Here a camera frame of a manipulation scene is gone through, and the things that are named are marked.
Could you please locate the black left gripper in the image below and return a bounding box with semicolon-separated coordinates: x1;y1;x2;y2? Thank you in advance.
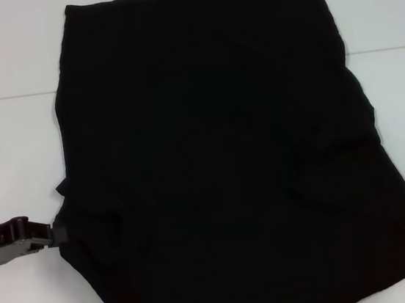
0;211;70;266

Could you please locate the black shirt with FREE print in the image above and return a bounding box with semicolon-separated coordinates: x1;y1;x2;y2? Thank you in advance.
28;0;405;303

